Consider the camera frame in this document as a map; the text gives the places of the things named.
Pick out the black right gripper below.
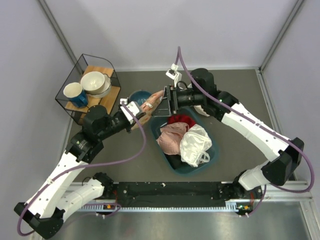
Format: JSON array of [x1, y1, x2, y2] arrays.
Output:
[[151, 85, 205, 118]]

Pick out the floral mesh laundry bag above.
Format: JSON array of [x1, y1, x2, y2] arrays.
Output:
[[139, 90, 164, 126]]

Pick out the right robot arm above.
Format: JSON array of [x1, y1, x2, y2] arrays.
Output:
[[158, 64, 305, 198]]

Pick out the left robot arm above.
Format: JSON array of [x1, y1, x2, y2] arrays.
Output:
[[14, 101, 146, 239]]

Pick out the red bra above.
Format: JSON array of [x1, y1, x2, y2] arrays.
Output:
[[167, 114, 196, 128]]

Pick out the pink bra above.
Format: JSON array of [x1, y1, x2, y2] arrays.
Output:
[[156, 122, 190, 155]]

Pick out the white insulated lunch bag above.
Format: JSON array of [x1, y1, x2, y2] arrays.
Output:
[[193, 105, 210, 117]]

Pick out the white bra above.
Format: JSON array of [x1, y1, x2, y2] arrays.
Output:
[[180, 124, 213, 168]]

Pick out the teal plastic basin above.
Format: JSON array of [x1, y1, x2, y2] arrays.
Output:
[[150, 107, 219, 176]]

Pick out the dark blue ceramic bowl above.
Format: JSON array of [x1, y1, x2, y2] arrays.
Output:
[[128, 90, 152, 106]]

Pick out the white bowl underneath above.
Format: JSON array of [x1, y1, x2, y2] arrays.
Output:
[[88, 74, 112, 99]]

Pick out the cream ceramic bowl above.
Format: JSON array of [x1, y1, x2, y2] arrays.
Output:
[[80, 71, 106, 95]]

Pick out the black garment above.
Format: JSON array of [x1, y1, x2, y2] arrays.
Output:
[[166, 154, 186, 170]]

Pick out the blue mug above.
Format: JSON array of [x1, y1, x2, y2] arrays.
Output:
[[63, 82, 89, 108]]

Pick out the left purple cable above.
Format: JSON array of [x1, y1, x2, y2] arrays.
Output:
[[16, 103, 147, 237]]

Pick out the black wire wooden shelf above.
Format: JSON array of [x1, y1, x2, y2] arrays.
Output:
[[55, 54, 121, 125]]

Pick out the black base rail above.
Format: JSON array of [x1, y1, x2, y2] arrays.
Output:
[[94, 181, 256, 208]]

